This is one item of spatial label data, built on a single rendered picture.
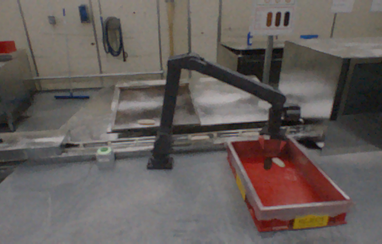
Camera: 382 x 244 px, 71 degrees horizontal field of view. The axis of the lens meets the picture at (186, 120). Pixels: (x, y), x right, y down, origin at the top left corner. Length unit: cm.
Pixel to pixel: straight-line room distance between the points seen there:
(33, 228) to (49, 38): 439
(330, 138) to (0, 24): 510
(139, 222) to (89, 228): 17
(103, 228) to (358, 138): 122
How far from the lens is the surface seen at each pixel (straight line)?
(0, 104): 395
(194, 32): 473
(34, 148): 143
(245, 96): 183
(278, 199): 113
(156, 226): 100
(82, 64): 521
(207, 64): 106
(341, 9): 606
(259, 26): 216
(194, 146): 135
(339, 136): 147
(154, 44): 500
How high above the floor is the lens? 154
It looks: 25 degrees down
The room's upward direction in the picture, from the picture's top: 1 degrees counter-clockwise
